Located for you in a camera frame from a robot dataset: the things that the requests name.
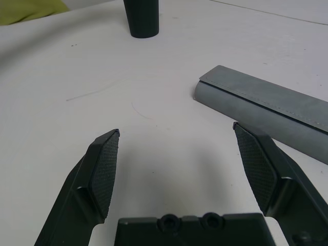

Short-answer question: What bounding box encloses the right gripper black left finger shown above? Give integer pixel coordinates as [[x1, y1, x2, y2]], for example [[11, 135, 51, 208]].
[[34, 129, 120, 246]]

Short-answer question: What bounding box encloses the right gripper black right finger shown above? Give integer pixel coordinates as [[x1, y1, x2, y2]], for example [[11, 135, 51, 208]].
[[232, 121, 328, 246]]

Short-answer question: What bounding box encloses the black plastic cup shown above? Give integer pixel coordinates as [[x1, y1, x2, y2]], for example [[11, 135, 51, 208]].
[[123, 0, 160, 39]]

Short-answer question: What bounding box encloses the yellow-green cloth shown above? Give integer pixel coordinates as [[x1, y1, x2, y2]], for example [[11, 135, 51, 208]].
[[0, 0, 70, 26]]

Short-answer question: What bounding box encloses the grey glasses case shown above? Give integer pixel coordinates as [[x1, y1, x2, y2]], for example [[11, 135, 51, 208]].
[[192, 65, 328, 166]]

